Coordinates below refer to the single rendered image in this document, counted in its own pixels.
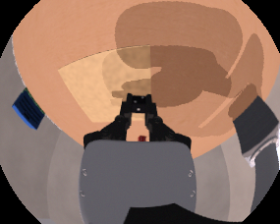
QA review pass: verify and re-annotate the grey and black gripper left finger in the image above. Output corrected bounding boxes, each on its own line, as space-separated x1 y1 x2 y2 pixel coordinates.
84 93 133 149

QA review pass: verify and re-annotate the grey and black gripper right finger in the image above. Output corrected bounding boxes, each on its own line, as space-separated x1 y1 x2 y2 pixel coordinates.
144 94 192 151

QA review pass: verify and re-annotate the tan mat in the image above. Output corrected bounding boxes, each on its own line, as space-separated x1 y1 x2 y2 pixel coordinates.
58 45 151 122

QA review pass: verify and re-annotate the red die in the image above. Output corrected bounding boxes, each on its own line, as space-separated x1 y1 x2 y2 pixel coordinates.
138 136 146 141

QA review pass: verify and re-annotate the black die with white pips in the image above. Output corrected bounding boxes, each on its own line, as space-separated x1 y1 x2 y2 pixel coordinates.
132 95 146 114

